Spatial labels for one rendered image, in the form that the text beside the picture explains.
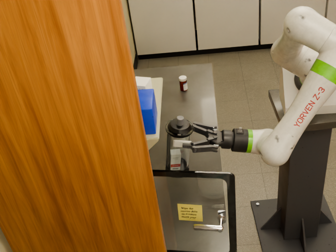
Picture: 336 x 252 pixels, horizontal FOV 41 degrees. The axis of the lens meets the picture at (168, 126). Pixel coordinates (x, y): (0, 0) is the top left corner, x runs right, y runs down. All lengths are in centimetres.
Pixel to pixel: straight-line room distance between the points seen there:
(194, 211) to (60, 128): 51
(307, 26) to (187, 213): 74
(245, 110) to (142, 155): 274
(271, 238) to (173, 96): 108
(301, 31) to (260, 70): 279
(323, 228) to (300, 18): 166
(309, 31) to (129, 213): 85
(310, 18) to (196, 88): 100
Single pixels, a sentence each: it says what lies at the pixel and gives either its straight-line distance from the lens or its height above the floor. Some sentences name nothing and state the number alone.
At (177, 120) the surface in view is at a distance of 172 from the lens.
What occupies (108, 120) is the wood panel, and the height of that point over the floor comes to 164.
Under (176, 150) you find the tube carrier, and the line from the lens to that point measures 176.
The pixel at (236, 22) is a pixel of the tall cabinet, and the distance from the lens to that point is 454.
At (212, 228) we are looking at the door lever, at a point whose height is 121.
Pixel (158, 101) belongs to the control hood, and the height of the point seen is 151.
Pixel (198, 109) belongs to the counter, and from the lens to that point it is 232.
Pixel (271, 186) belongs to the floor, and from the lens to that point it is 321.
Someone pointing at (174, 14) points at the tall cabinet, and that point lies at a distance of 447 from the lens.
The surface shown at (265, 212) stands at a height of 2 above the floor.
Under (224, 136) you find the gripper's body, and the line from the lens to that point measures 175.
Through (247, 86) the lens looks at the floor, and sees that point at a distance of 418.
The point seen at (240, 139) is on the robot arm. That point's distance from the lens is 175.
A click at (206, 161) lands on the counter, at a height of 94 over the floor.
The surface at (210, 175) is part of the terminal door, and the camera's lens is 131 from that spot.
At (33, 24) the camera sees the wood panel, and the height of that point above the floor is 191.
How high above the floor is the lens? 230
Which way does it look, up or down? 38 degrees down
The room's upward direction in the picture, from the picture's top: 8 degrees counter-clockwise
